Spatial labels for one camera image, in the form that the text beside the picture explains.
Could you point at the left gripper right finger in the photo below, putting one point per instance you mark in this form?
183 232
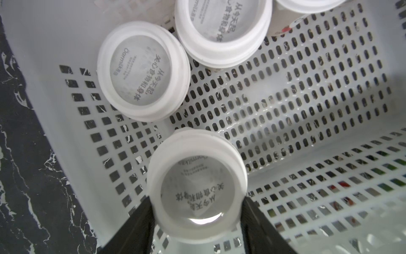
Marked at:
259 235

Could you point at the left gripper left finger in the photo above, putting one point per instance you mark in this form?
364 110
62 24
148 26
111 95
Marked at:
135 236

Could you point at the yogurt cup front row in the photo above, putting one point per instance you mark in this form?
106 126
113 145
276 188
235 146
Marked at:
196 183
287 14
222 34

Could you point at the yogurt cup row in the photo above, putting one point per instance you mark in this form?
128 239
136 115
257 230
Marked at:
222 34
196 183
143 71
287 14

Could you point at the white plastic perforated basket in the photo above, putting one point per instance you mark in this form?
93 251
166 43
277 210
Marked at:
318 116

